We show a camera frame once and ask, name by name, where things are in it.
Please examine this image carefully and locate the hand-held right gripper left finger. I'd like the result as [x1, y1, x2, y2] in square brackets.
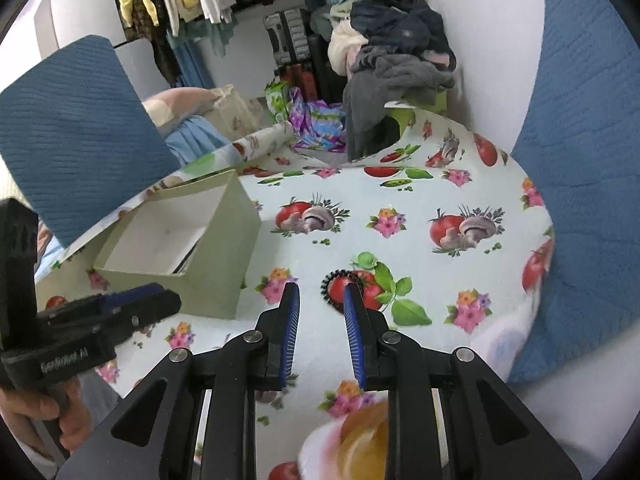
[55, 281, 302, 480]

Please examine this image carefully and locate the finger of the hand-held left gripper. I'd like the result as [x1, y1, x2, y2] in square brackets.
[47, 290, 182, 343]
[37, 282, 170, 321]

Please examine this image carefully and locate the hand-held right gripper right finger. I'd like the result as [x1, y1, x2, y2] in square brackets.
[342, 282, 583, 480]

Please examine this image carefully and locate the black patterned bracelet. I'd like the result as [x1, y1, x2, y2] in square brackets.
[320, 269, 368, 308]

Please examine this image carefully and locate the pale green cardboard box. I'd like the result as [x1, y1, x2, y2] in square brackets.
[35, 169, 262, 321]

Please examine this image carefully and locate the person's left hand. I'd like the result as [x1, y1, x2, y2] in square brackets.
[0, 377, 93, 453]

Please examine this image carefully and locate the grey cloth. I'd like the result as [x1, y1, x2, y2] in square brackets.
[75, 372, 123, 428]

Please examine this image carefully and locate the yellow round object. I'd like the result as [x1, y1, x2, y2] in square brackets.
[337, 402, 391, 480]

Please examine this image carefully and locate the pink fluffy object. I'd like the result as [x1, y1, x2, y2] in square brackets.
[297, 420, 351, 480]

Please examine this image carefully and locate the light blue cloth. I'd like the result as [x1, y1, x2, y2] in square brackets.
[165, 115, 233, 166]

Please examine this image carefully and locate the pale pink pillow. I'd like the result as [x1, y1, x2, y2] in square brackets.
[142, 87, 218, 136]

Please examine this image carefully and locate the colourful floral cloth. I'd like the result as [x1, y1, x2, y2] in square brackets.
[265, 80, 348, 153]

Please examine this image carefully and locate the cream printed pillow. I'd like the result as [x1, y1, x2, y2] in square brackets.
[202, 84, 268, 141]

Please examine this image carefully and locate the green plastic stool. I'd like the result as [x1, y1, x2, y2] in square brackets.
[387, 87, 448, 138]

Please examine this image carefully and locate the grey garment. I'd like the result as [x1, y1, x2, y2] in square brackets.
[342, 55, 456, 161]

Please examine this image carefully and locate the brown patterned hanging garment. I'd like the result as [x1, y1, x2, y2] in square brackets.
[135, 5, 182, 87]

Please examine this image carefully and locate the red and black item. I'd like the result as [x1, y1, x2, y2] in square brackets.
[280, 62, 321, 103]

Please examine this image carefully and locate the cream garment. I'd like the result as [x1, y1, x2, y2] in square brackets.
[327, 17, 371, 78]

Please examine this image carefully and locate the dark navy garment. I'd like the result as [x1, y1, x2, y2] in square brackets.
[350, 0, 458, 73]

